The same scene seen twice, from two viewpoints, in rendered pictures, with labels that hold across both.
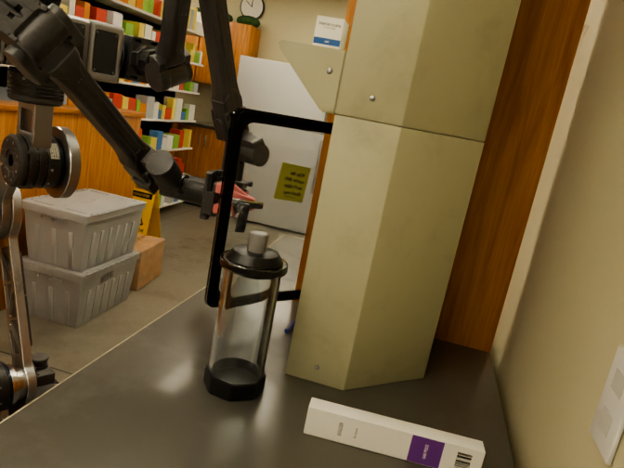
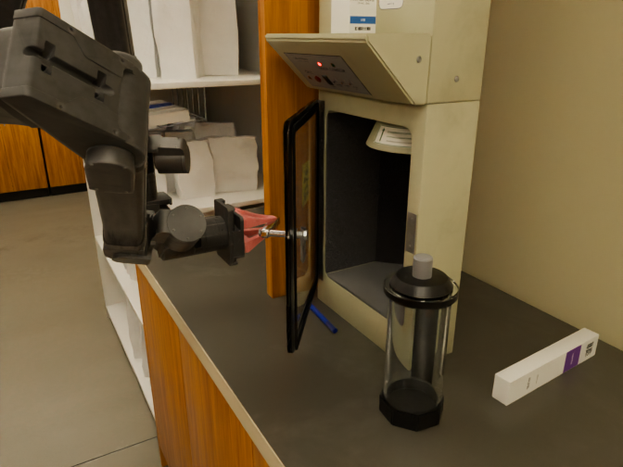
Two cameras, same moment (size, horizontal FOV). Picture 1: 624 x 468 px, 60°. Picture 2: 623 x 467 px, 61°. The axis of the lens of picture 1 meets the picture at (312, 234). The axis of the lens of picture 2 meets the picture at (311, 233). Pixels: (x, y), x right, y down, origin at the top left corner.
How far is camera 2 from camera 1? 0.78 m
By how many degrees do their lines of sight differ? 40
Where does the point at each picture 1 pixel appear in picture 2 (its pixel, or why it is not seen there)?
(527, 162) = not seen: hidden behind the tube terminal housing
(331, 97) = (422, 87)
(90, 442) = not seen: outside the picture
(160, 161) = (186, 220)
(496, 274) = not seen: hidden behind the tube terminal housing
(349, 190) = (444, 176)
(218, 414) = (455, 442)
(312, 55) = (401, 45)
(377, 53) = (457, 31)
